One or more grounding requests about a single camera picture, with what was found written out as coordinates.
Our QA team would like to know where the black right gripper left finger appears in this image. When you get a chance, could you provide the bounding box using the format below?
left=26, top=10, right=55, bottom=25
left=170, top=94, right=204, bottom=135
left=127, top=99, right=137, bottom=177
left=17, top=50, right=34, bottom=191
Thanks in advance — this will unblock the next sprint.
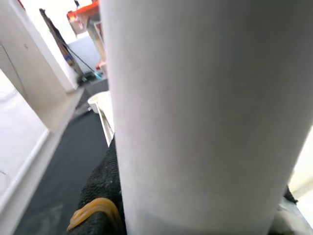
left=67, top=136, right=128, bottom=235

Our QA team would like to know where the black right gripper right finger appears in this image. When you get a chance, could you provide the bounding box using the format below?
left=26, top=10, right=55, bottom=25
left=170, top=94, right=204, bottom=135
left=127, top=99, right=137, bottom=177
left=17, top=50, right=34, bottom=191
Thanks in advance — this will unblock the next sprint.
left=268, top=185, right=313, bottom=235

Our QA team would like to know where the white plastic table leg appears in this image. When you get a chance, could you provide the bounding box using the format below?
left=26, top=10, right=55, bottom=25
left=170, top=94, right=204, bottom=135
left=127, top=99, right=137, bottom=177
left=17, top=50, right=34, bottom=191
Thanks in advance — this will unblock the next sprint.
left=99, top=0, right=313, bottom=235

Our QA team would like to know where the yellow rubber band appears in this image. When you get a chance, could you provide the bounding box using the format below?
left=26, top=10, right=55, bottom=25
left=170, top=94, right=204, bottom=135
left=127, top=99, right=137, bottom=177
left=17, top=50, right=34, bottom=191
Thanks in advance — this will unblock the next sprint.
left=66, top=197, right=122, bottom=232

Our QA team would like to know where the black tablecloth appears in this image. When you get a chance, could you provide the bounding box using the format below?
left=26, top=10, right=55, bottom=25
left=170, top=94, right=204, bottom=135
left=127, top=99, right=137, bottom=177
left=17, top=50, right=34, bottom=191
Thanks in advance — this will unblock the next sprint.
left=13, top=78, right=115, bottom=235

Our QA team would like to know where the white plastic table top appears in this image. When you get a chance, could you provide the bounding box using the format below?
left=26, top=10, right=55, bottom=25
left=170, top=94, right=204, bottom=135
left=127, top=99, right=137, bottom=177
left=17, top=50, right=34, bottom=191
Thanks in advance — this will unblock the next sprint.
left=87, top=90, right=313, bottom=195

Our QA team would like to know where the white appliance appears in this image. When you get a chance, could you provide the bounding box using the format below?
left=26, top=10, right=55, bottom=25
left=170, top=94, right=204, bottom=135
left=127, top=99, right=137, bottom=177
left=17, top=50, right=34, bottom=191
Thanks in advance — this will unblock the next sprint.
left=67, top=33, right=103, bottom=74

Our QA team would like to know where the dark broom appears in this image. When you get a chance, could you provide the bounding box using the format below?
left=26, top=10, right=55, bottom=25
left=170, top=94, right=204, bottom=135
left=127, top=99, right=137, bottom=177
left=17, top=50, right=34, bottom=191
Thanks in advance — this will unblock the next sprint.
left=39, top=8, right=98, bottom=86

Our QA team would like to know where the orange lid storage box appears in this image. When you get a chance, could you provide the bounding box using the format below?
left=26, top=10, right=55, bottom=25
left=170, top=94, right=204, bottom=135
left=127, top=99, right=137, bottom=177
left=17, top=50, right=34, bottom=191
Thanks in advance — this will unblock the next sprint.
left=66, top=0, right=108, bottom=37

